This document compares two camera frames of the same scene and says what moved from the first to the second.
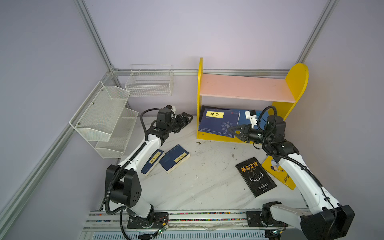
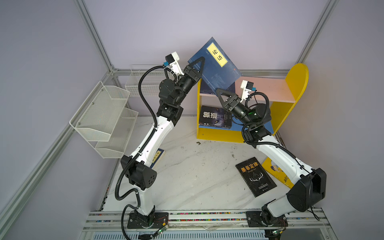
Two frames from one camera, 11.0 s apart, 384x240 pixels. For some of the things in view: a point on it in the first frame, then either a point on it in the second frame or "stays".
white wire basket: [150, 80] stays
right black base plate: [254, 220] stays
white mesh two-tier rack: [104, 122] stays
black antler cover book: [256, 178] stays
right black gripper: [243, 132] -> [232, 103]
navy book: [174, 158] -> [217, 70]
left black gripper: [183, 123] -> [191, 74]
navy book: [152, 162] stays
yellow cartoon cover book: [277, 170] stays
